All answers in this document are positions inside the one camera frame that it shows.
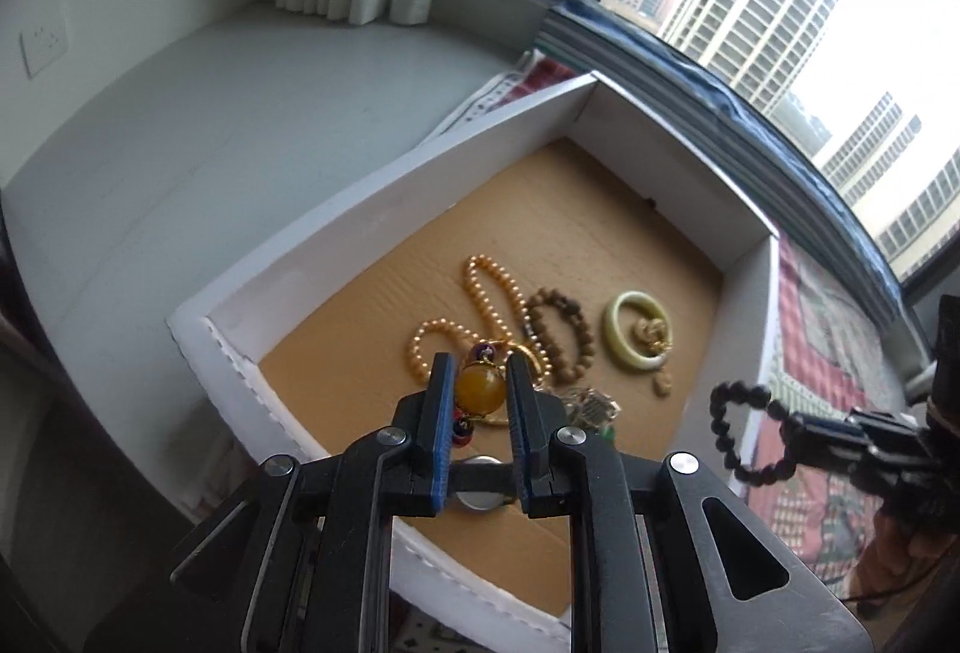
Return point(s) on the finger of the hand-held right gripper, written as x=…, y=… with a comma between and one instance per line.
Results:
x=825, y=439

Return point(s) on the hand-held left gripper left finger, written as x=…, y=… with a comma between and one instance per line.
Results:
x=442, y=413

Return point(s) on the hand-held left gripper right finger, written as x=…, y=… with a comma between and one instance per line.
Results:
x=519, y=413

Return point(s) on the silver metal pendant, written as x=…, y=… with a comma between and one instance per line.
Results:
x=592, y=407

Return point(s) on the green jade bangle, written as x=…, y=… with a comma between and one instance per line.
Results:
x=616, y=346

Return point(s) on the gold interlocked rings ornament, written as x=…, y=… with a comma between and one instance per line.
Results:
x=651, y=334

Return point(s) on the white cardboard box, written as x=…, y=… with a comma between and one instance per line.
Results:
x=450, y=203

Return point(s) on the person's right hand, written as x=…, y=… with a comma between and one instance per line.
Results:
x=892, y=555

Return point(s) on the plaid patchwork blanket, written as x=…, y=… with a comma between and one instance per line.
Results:
x=814, y=353

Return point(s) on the tall high-rise building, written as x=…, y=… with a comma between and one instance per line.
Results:
x=757, y=1

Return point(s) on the white wall socket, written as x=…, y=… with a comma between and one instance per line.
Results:
x=45, y=46

